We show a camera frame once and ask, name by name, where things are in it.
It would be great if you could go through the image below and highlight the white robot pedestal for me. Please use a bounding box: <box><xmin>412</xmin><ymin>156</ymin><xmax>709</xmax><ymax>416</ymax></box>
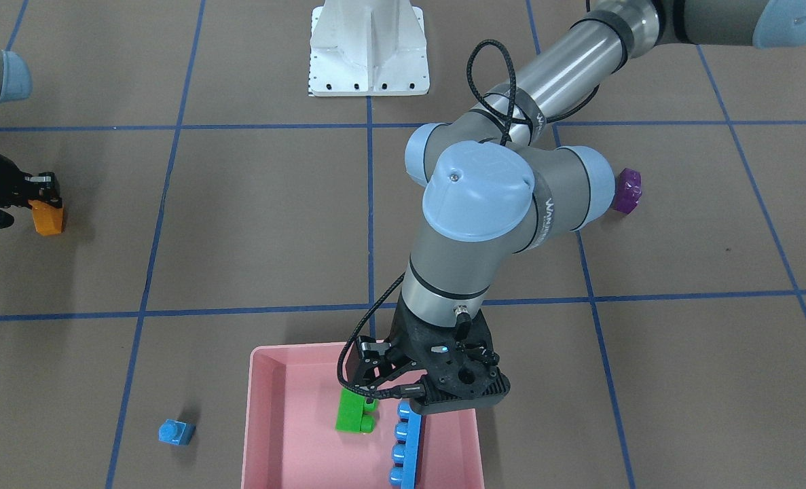
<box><xmin>308</xmin><ymin>1</ymin><xmax>431</xmax><ymax>97</ymax></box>

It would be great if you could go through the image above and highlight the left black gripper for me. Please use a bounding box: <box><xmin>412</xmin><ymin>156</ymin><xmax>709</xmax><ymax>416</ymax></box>
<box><xmin>351</xmin><ymin>302</ymin><xmax>498</xmax><ymax>397</ymax></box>

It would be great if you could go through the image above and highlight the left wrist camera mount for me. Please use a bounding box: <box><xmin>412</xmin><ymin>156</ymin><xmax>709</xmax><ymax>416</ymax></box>
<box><xmin>411</xmin><ymin>340</ymin><xmax>511</xmax><ymax>415</ymax></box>

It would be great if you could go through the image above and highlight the long blue block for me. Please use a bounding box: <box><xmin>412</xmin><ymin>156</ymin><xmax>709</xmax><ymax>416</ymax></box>
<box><xmin>389</xmin><ymin>399</ymin><xmax>425</xmax><ymax>488</ymax></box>

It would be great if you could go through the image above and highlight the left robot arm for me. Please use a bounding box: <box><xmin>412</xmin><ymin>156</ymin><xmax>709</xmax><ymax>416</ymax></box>
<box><xmin>337</xmin><ymin>1</ymin><xmax>806</xmax><ymax>412</ymax></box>

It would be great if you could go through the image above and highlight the green block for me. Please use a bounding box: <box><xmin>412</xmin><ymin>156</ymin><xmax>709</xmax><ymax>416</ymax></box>
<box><xmin>335</xmin><ymin>388</ymin><xmax>379</xmax><ymax>434</ymax></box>

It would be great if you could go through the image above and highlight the purple block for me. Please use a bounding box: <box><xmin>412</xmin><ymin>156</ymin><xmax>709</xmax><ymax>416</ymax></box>
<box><xmin>612</xmin><ymin>168</ymin><xmax>644</xmax><ymax>215</ymax></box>

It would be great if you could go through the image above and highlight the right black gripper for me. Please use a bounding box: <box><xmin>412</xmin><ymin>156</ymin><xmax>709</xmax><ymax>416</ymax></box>
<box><xmin>0</xmin><ymin>154</ymin><xmax>64</xmax><ymax>230</ymax></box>

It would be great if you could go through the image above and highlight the pink plastic box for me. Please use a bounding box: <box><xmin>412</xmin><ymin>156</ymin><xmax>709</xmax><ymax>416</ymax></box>
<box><xmin>241</xmin><ymin>342</ymin><xmax>486</xmax><ymax>488</ymax></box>

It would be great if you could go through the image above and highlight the orange block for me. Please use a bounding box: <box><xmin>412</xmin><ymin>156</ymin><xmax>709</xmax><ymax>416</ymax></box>
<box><xmin>29</xmin><ymin>200</ymin><xmax>65</xmax><ymax>236</ymax></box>

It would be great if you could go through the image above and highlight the small blue block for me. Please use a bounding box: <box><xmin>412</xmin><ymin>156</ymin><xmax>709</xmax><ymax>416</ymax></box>
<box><xmin>158</xmin><ymin>420</ymin><xmax>196</xmax><ymax>446</ymax></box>

